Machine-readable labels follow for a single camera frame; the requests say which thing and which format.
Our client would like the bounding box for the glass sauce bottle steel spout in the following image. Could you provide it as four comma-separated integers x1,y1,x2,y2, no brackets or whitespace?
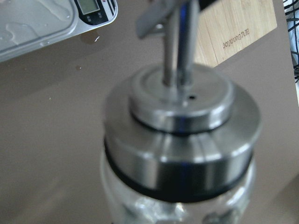
100,0,261,224

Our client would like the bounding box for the wooden cutting board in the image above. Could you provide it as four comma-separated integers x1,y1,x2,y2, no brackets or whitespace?
194,0,277,67

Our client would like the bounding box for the grey digital kitchen scale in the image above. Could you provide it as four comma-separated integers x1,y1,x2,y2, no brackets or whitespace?
0,0,118,62

